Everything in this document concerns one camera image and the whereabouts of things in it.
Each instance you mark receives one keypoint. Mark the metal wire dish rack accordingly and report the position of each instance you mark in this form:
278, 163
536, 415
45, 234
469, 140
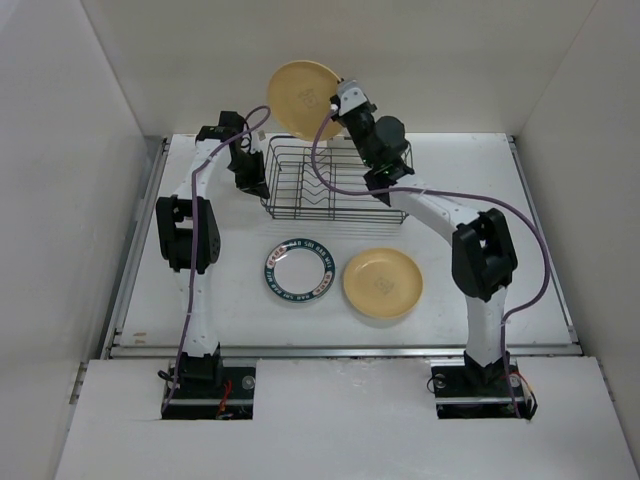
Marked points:
299, 191

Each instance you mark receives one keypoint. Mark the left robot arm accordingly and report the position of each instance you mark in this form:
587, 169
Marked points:
189, 237

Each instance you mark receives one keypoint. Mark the teal banded lettered plate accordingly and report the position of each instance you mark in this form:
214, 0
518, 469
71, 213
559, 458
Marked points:
298, 272

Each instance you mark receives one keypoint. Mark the white cutlery holder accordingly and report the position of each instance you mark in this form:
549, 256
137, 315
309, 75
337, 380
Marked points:
340, 142

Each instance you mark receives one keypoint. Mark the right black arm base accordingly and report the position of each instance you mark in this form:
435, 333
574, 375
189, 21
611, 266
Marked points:
456, 398

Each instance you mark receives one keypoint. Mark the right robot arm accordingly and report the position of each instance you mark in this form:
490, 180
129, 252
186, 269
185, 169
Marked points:
483, 257

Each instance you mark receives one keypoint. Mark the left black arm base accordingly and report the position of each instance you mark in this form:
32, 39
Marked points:
206, 389

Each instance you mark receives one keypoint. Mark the yellow plate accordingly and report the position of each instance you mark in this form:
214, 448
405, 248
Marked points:
383, 283
299, 95

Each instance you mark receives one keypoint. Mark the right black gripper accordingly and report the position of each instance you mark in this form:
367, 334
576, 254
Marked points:
342, 118

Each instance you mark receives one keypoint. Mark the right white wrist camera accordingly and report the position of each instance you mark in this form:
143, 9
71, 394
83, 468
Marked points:
348, 97

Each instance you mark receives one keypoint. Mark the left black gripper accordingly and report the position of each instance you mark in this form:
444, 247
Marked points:
256, 184

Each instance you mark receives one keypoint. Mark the cream plate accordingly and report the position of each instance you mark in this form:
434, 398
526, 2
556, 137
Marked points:
378, 322

